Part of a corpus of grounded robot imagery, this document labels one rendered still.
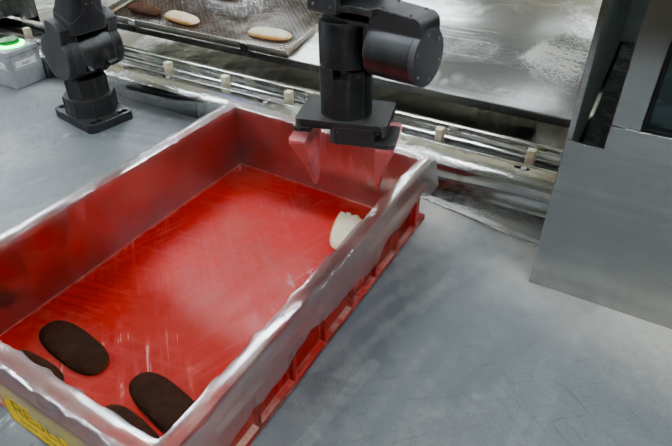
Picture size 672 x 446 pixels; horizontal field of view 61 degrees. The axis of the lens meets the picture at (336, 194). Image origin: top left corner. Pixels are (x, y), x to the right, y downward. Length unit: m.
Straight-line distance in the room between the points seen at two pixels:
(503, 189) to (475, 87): 0.25
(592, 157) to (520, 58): 0.50
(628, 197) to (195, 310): 0.46
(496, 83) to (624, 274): 0.45
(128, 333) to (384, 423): 0.28
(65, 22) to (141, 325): 0.52
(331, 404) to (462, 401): 0.12
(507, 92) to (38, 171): 0.75
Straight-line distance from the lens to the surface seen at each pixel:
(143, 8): 1.40
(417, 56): 0.53
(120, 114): 1.07
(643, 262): 0.67
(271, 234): 0.74
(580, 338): 0.66
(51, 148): 1.04
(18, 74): 1.28
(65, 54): 0.99
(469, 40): 1.13
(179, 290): 0.68
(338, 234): 0.72
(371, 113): 0.63
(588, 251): 0.67
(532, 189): 0.80
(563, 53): 1.11
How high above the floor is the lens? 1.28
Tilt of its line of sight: 35 degrees down
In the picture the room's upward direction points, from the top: straight up
